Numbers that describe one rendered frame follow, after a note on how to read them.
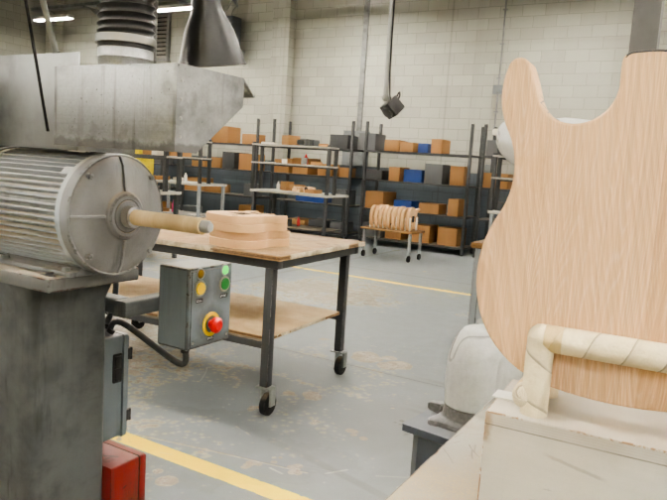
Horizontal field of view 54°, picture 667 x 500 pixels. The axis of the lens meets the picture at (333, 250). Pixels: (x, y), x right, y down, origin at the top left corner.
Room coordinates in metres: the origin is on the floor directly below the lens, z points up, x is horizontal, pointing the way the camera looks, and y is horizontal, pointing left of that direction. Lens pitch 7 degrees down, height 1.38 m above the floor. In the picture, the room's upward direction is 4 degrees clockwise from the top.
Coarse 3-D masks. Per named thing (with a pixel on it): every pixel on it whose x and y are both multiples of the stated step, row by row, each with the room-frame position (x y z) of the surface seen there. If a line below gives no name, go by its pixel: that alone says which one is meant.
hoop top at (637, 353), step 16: (544, 336) 0.74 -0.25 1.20; (560, 336) 0.73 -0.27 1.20; (576, 336) 0.72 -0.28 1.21; (592, 336) 0.72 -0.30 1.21; (608, 336) 0.72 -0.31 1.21; (560, 352) 0.73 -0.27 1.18; (576, 352) 0.72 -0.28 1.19; (592, 352) 0.71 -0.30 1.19; (608, 352) 0.70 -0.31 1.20; (624, 352) 0.70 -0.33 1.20; (640, 352) 0.69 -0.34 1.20; (656, 352) 0.69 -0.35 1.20; (640, 368) 0.70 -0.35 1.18; (656, 368) 0.69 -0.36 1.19
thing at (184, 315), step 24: (168, 264) 1.55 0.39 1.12; (192, 264) 1.57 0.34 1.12; (216, 264) 1.60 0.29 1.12; (168, 288) 1.54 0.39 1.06; (192, 288) 1.51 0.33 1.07; (216, 288) 1.59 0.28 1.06; (168, 312) 1.53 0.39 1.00; (192, 312) 1.51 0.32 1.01; (216, 312) 1.59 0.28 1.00; (144, 336) 1.57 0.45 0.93; (168, 336) 1.53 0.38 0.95; (192, 336) 1.51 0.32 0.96; (216, 336) 1.59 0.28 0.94; (168, 360) 1.57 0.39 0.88
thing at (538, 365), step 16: (528, 336) 0.75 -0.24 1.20; (528, 352) 0.75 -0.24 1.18; (544, 352) 0.74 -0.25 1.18; (528, 368) 0.75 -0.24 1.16; (544, 368) 0.74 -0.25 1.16; (528, 384) 0.74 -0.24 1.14; (544, 384) 0.74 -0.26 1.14; (528, 400) 0.74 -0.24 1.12; (544, 400) 0.74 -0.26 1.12; (528, 416) 0.74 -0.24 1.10; (544, 416) 0.74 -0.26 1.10
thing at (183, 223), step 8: (136, 216) 1.30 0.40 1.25; (144, 216) 1.29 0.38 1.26; (152, 216) 1.28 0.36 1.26; (160, 216) 1.28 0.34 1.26; (168, 216) 1.27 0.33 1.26; (176, 216) 1.26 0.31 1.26; (184, 216) 1.25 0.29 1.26; (192, 216) 1.25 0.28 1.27; (136, 224) 1.31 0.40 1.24; (144, 224) 1.30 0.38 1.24; (152, 224) 1.29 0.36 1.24; (160, 224) 1.27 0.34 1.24; (168, 224) 1.26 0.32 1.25; (176, 224) 1.25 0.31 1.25; (184, 224) 1.24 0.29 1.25; (192, 224) 1.23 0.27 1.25; (192, 232) 1.24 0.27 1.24; (200, 232) 1.23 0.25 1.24
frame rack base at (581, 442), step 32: (512, 384) 0.86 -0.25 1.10; (512, 416) 0.74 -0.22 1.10; (576, 416) 0.75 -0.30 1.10; (608, 416) 0.76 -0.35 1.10; (640, 416) 0.77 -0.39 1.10; (512, 448) 0.74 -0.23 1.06; (544, 448) 0.72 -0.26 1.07; (576, 448) 0.71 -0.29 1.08; (608, 448) 0.69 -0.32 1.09; (640, 448) 0.68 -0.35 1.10; (480, 480) 0.75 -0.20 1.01; (512, 480) 0.74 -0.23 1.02; (544, 480) 0.72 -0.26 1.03; (576, 480) 0.70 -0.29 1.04; (608, 480) 0.69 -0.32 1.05; (640, 480) 0.67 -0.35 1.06
